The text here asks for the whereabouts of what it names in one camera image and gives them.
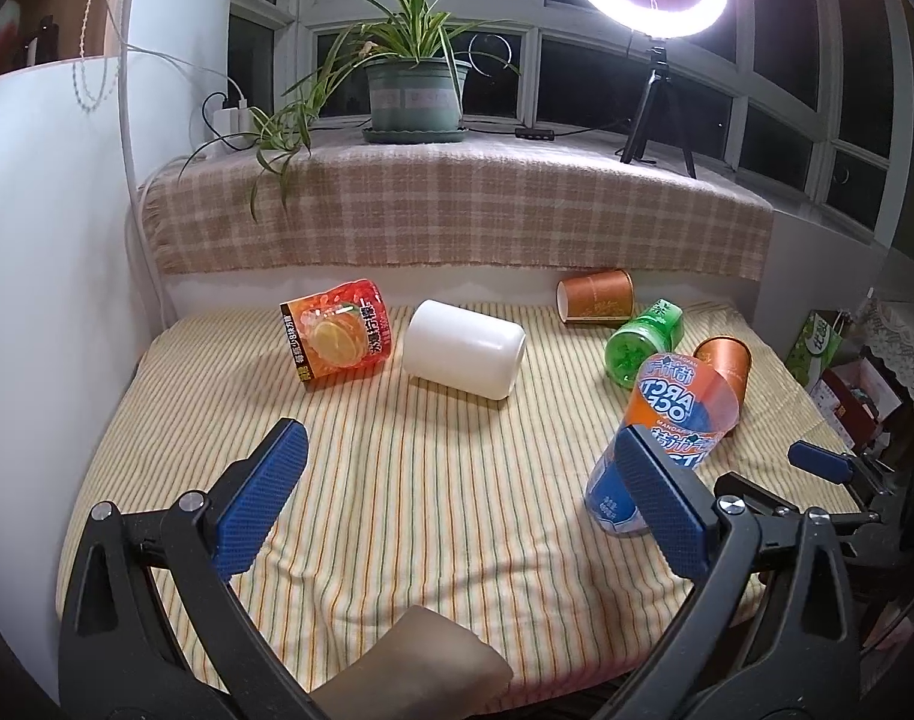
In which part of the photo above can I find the potted spider plant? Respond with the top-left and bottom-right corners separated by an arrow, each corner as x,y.
179,0 -> 522,222

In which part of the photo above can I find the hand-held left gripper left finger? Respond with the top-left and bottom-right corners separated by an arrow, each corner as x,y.
58,418 -> 311,720

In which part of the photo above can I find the printed clear plastic cup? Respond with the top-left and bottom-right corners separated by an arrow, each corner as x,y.
584,352 -> 741,537

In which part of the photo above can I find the red box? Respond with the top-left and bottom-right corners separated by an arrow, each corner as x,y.
811,360 -> 891,452

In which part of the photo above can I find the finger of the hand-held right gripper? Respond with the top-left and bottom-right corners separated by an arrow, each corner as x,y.
714,471 -> 882,535
788,441 -> 906,502

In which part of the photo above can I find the black tripod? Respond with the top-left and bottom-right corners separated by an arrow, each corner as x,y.
616,34 -> 699,180

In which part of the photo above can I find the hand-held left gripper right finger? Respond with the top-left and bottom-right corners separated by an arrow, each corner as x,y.
613,424 -> 867,720

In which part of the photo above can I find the white power adapter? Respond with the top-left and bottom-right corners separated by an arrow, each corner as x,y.
214,96 -> 252,140

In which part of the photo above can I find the orange paper cup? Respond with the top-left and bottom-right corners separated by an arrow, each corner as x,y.
556,268 -> 636,327
693,336 -> 752,425

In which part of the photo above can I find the white cup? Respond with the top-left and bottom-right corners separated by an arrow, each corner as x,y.
403,299 -> 528,401

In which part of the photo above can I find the white cable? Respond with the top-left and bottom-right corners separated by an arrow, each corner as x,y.
128,165 -> 174,323

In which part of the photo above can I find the striped yellow cloth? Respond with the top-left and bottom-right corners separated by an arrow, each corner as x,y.
55,300 -> 861,695

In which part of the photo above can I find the green air freshener jar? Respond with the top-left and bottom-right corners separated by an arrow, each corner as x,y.
604,298 -> 685,389

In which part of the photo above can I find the plaid tan cloth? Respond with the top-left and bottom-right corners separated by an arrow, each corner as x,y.
142,136 -> 775,275

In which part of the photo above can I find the green plant saucer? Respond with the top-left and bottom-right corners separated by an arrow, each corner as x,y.
361,124 -> 470,146

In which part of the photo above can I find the window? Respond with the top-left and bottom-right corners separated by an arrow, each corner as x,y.
227,0 -> 908,245

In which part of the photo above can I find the green paper bag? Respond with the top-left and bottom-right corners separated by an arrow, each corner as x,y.
787,310 -> 853,392

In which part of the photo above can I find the white lace cloth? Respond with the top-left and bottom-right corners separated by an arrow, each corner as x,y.
850,298 -> 914,395

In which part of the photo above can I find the white hanging cord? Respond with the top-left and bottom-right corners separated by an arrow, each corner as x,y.
71,0 -> 122,111

